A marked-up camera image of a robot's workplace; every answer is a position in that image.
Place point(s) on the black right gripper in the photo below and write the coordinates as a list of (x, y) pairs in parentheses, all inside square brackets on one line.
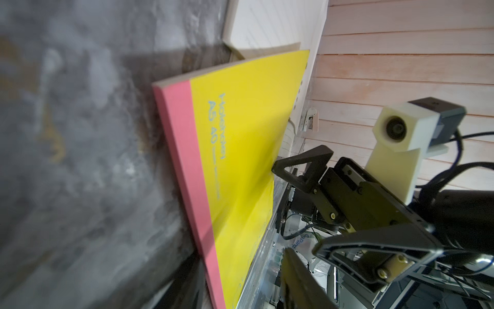
[(383, 240)]

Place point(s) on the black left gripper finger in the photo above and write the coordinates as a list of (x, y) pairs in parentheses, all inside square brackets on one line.
[(298, 288)]

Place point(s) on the yellow cover notebook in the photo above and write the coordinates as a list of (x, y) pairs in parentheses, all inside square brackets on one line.
[(224, 127)]

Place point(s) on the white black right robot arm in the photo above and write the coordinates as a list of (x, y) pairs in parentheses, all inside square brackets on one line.
[(462, 221)]

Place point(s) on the open white lined notebook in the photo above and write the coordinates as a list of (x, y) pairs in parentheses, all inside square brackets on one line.
[(259, 28)]

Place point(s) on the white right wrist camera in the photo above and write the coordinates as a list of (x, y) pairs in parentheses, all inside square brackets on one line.
[(406, 134)]

